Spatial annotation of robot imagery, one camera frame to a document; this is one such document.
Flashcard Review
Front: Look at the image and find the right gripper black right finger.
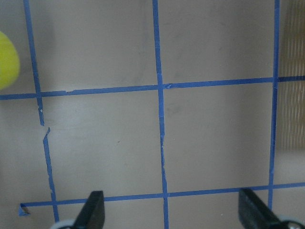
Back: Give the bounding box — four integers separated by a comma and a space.
238, 188, 282, 229

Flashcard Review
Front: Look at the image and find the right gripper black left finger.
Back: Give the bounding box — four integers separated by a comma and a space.
74, 191, 105, 229

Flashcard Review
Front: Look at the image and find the yellow tape roll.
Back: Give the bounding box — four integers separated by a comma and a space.
0, 32, 20, 90

